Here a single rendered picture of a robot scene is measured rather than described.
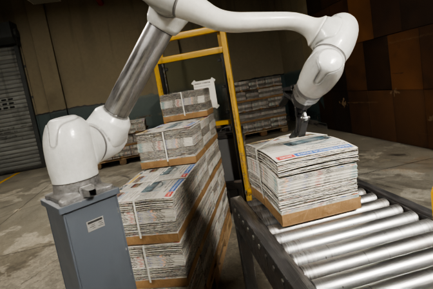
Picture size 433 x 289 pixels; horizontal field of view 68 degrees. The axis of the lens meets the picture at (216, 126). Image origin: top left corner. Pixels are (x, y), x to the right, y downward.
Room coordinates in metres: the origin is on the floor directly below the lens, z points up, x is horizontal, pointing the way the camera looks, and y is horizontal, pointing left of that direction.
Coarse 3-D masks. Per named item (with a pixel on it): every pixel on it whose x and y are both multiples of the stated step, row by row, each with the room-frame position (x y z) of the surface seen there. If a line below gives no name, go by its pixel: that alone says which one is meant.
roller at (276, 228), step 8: (376, 200) 1.09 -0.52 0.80; (384, 200) 1.08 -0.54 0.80; (360, 208) 1.06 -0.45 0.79; (368, 208) 1.06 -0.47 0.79; (376, 208) 1.07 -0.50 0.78; (328, 216) 1.04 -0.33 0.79; (336, 216) 1.04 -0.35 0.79; (344, 216) 1.04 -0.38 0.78; (280, 224) 1.03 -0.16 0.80; (296, 224) 1.02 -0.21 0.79; (304, 224) 1.03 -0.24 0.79; (312, 224) 1.03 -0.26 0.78; (272, 232) 1.01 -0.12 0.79
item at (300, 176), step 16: (304, 144) 1.13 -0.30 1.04; (320, 144) 1.09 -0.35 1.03; (336, 144) 1.07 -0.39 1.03; (272, 160) 1.03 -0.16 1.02; (288, 160) 0.99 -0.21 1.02; (304, 160) 1.00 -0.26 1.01; (320, 160) 1.01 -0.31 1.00; (336, 160) 1.02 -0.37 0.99; (352, 160) 1.03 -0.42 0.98; (272, 176) 1.04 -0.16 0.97; (288, 176) 1.00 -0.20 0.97; (304, 176) 1.00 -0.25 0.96; (320, 176) 1.02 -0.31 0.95; (336, 176) 1.02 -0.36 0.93; (352, 176) 1.04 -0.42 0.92; (272, 192) 1.06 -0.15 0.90; (288, 192) 1.00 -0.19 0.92; (304, 192) 1.01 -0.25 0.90; (320, 192) 1.02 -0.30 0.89; (336, 192) 1.03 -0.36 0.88; (352, 192) 1.04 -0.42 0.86; (288, 208) 1.00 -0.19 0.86; (304, 208) 1.01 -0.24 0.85
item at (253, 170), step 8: (288, 136) 1.35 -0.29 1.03; (304, 136) 1.26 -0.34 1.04; (248, 144) 1.32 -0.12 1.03; (256, 144) 1.28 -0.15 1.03; (248, 152) 1.32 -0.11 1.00; (248, 160) 1.35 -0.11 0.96; (256, 160) 1.22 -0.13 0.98; (256, 168) 1.22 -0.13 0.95; (256, 176) 1.22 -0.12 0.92; (256, 184) 1.24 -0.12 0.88
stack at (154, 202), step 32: (128, 192) 1.60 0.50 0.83; (160, 192) 1.51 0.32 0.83; (192, 192) 1.78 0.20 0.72; (128, 224) 1.47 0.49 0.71; (160, 224) 1.44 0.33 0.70; (192, 224) 1.66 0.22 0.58; (160, 256) 1.45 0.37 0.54; (192, 256) 1.57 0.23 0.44; (224, 256) 2.30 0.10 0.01; (160, 288) 1.46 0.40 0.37; (192, 288) 1.50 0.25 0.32
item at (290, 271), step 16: (240, 208) 1.23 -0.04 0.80; (240, 224) 1.22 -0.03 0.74; (256, 224) 1.06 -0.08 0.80; (256, 240) 0.98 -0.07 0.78; (272, 240) 0.93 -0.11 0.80; (256, 256) 1.02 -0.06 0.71; (272, 256) 0.84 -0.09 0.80; (288, 256) 0.83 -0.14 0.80; (272, 272) 0.85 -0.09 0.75; (288, 272) 0.76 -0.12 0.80; (288, 288) 0.73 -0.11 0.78; (304, 288) 0.69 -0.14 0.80
